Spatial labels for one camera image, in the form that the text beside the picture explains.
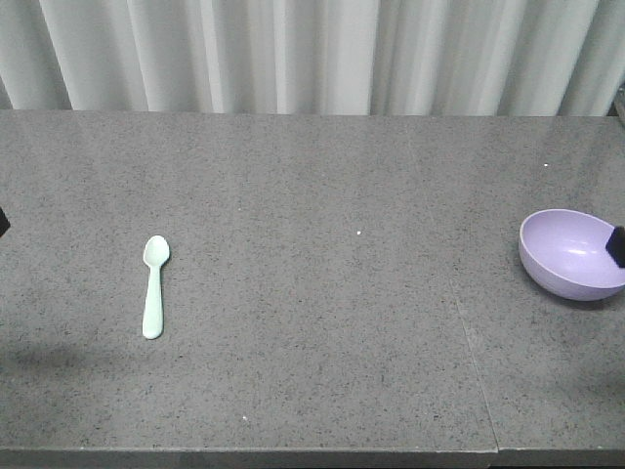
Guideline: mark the mint green plastic spoon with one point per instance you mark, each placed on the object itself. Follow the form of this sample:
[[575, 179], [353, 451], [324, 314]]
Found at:
[[156, 254]]

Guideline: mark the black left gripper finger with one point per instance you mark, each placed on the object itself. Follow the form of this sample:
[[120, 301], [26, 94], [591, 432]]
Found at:
[[4, 223]]

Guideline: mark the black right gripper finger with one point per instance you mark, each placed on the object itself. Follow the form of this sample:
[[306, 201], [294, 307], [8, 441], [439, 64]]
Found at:
[[615, 246]]

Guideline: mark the lilac plastic bowl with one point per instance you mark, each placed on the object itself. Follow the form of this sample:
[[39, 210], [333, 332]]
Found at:
[[563, 251]]

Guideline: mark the white curtain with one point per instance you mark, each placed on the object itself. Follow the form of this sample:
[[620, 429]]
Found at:
[[528, 58]]

